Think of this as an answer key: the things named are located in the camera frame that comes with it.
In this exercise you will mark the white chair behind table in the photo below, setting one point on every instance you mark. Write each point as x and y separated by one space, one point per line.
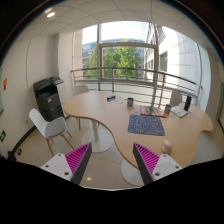
79 89

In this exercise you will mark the patterned cup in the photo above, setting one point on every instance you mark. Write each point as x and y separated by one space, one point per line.
167 109

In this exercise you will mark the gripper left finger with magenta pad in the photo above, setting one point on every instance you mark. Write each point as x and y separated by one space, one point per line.
70 166

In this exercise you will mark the white computer mouse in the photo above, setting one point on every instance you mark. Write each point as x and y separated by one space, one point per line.
167 147

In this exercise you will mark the metal window railing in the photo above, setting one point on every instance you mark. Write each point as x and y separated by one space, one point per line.
148 87

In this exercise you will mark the white chair with wooden legs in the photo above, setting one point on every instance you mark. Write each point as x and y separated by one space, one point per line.
49 130

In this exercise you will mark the red book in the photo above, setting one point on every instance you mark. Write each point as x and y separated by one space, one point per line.
151 111

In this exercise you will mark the black upright device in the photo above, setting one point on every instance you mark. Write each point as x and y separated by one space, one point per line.
187 103

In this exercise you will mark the white open book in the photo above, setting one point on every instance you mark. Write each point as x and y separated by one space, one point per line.
178 111

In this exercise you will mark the dark mug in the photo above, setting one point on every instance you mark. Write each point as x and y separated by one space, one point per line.
130 101

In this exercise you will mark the black office printer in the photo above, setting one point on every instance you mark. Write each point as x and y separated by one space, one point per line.
47 98

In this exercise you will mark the wooden curved table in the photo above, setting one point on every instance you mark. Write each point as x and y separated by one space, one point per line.
114 115

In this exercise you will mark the round ceiling light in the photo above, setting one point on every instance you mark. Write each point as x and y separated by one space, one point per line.
50 14

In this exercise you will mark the dark patterned mouse pad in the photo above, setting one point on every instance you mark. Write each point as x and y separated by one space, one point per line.
140 124

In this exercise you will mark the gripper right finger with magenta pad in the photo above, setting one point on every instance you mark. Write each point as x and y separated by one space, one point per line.
153 166

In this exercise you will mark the white chair at right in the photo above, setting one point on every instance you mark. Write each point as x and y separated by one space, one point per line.
176 98

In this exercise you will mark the small black box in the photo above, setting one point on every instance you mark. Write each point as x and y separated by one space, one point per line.
110 98

